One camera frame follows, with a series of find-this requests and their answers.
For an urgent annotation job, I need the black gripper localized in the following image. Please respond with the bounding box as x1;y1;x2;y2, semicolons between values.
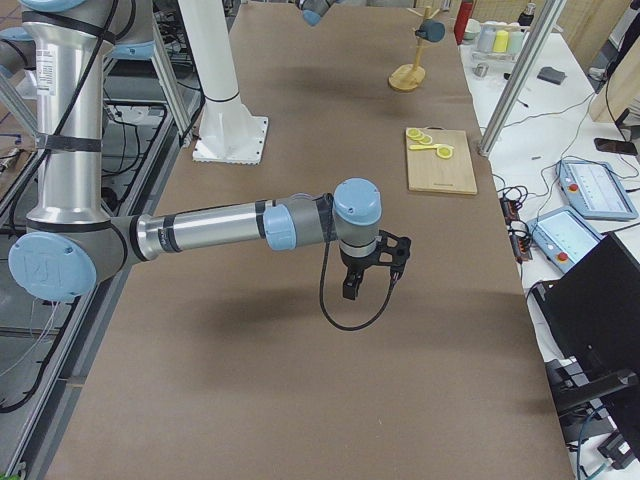
340;251;384;300

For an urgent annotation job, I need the dark blue mug yellow inside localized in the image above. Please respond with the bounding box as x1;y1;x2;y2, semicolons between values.
415;19;446;43

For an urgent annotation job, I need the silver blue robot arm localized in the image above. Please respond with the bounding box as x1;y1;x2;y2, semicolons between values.
8;1;389;302
294;0;346;26

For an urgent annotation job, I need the wooden mug tree rack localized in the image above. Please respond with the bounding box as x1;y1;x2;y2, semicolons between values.
388;5;443;94

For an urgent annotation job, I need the small steel cup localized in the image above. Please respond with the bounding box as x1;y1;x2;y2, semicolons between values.
473;62;489;78

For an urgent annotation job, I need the yellow cup on tray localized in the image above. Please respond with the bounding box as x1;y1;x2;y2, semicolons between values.
492;29;509;54

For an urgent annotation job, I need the grey cup on tray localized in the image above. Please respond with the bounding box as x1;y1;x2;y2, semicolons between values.
477;25;496;53

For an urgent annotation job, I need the light blue cup on tray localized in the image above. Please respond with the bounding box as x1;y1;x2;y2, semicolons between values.
506;30;525;56

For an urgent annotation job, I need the wooden cutting board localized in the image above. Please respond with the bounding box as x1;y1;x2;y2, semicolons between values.
405;127;478;195

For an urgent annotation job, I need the yellow plastic spoon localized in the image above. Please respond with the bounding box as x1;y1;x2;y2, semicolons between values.
408;144;450;151

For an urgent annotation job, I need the lemon slice on spoon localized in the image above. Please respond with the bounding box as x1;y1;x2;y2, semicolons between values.
435;144;454;159

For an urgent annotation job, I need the lemon slice outer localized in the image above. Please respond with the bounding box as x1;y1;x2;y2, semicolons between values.
406;128;423;140

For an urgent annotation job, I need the black power strip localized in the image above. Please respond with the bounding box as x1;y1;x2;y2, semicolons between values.
500;197;532;264

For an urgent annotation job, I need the near teach pendant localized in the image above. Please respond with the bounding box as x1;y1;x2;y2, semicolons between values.
527;206;603;273

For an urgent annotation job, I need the teach pendant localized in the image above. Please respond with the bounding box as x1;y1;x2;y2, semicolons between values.
559;160;639;221
527;206;603;273

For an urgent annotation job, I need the black monitor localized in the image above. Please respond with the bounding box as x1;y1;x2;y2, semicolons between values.
533;234;639;455

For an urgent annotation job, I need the far teach pendant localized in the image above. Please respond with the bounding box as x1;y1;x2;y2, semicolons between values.
559;160;639;221

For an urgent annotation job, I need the black smartphone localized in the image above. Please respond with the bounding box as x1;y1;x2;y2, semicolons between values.
594;137;638;156

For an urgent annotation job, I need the grey pad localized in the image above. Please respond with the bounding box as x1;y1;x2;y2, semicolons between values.
537;66;566;85

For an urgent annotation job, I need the red bottle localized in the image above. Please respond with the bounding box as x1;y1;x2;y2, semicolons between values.
454;0;474;45

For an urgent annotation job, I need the black looped gripper cable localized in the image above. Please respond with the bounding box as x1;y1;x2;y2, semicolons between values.
318;192;405;331

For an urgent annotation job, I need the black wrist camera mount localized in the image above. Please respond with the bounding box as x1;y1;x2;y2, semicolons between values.
378;230;411;280

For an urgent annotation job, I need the white pedestal column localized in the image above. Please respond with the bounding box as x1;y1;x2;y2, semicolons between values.
179;0;268;165

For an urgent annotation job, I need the aluminium frame post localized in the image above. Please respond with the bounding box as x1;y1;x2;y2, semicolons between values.
478;0;567;158

